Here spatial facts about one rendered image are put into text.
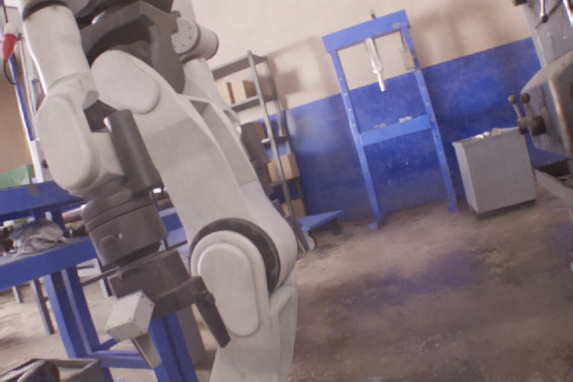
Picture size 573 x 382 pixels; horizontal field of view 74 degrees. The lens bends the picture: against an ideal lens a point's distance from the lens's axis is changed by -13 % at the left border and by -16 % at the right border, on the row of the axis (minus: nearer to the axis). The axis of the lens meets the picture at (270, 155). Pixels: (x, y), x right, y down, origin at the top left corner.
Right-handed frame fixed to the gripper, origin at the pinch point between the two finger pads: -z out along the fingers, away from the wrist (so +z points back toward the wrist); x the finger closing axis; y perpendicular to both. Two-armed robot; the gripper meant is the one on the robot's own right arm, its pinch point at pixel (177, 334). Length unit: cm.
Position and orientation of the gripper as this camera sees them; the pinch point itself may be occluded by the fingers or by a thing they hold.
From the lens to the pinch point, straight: 53.8
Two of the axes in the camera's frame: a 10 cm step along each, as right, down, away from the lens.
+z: -4.3, -9.0, 0.9
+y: 2.8, -0.4, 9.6
